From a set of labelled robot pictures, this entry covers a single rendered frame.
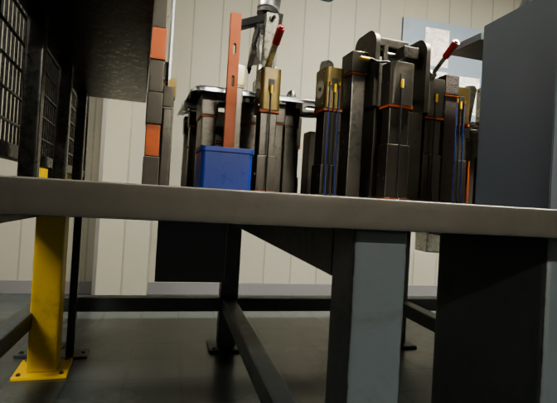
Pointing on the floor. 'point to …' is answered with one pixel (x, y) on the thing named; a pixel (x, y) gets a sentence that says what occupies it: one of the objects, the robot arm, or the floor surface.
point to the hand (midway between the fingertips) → (252, 68)
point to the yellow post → (46, 301)
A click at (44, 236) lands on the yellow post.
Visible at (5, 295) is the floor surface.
